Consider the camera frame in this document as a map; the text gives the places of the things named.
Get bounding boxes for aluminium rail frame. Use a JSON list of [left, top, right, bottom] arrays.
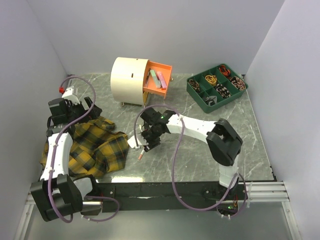
[[15, 181, 302, 240]]

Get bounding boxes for pink black hair scrunchie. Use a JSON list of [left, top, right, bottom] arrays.
[[230, 76, 246, 91]]

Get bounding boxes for purple blue pen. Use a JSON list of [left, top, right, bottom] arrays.
[[144, 71, 150, 87]]

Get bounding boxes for grey hair scrunchie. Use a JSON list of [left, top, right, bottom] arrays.
[[205, 95, 218, 107]]

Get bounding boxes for pink white pen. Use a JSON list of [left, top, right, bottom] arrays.
[[138, 149, 145, 161]]

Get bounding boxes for round beige drawer cabinet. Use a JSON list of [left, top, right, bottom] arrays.
[[110, 57, 173, 106]]

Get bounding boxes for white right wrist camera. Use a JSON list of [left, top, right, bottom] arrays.
[[127, 136, 148, 150]]

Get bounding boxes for lilac highlighter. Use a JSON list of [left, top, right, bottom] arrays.
[[157, 71, 167, 90]]

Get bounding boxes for beige black hair scrunchie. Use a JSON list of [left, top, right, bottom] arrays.
[[215, 83, 231, 99]]

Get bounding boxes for mint green highlighter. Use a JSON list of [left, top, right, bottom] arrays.
[[149, 69, 162, 89]]

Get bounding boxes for green compartment organizer tray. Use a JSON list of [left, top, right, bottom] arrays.
[[186, 63, 249, 114]]

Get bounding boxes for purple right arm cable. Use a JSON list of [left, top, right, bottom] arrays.
[[133, 104, 248, 219]]

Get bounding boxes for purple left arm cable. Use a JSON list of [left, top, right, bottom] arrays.
[[47, 75, 121, 223]]

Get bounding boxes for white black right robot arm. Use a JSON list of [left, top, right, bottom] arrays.
[[130, 105, 243, 199]]

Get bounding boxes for yellow plaid shirt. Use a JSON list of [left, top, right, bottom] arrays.
[[40, 116, 130, 179]]

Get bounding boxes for orange black hair ties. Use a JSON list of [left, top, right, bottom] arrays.
[[218, 65, 232, 77]]

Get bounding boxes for brown black hair scrunchie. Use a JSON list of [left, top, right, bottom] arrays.
[[188, 79, 201, 93]]

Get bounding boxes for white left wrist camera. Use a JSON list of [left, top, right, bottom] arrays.
[[58, 86, 81, 105]]

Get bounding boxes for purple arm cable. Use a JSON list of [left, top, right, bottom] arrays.
[[133, 104, 248, 219], [47, 75, 121, 223]]

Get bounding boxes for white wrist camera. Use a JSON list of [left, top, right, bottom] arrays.
[[58, 86, 81, 105], [127, 136, 148, 150]]

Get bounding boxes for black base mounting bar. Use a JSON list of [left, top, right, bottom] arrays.
[[69, 181, 249, 213]]

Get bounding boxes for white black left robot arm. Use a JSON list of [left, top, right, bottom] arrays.
[[30, 97, 102, 222]]

